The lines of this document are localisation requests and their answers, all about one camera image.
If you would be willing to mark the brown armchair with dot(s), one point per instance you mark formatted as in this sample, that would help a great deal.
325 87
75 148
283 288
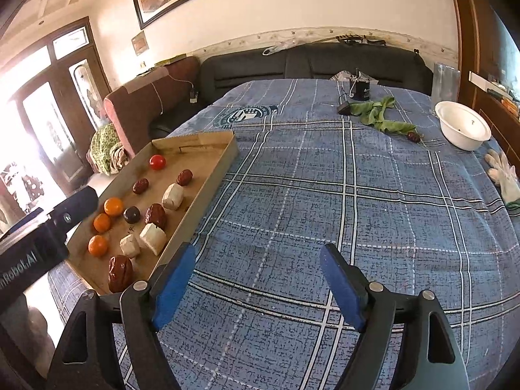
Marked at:
154 104

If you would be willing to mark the cardboard tray box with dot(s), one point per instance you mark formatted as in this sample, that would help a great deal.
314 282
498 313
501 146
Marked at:
171 183

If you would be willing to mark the white work glove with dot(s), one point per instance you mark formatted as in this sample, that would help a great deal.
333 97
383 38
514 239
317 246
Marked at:
503 175

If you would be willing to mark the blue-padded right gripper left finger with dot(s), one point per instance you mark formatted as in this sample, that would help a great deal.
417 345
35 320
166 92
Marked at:
86 356

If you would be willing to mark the white cake piece small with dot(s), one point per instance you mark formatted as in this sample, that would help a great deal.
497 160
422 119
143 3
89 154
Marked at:
130 246

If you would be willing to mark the dried date near vegetable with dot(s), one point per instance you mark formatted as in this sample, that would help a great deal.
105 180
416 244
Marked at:
413 137

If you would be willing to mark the small red date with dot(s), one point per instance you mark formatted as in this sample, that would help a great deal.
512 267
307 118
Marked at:
140 186

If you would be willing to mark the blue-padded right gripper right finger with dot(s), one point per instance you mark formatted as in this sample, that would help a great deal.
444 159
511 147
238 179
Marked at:
428 357

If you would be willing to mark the orange tangerine front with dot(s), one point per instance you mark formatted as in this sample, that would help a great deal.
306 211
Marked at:
98 246

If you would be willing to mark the small black device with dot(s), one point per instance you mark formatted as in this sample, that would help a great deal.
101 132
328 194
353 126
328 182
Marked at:
359 88

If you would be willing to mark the red cherry tomato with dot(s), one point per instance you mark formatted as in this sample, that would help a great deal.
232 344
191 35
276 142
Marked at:
157 162

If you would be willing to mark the green leafy vegetable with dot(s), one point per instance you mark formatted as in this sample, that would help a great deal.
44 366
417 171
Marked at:
372 113

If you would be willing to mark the large red date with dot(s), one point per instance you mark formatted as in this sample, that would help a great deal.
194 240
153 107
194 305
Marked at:
120 273

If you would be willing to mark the dark red date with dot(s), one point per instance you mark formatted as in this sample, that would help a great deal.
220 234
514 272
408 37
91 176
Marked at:
184 177

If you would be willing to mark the orange tangerine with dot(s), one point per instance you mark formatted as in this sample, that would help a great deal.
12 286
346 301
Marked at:
98 246
102 223
113 206

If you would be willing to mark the black leather sofa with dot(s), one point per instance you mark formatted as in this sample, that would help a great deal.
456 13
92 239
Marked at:
218 75

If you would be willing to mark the blue plaid tablecloth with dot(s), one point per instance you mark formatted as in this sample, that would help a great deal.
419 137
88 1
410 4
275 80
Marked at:
258 312

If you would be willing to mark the wooden side cabinet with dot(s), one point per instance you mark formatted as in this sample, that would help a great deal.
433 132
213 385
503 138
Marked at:
486 48

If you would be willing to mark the white round bowl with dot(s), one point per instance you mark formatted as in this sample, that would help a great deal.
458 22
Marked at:
462 126

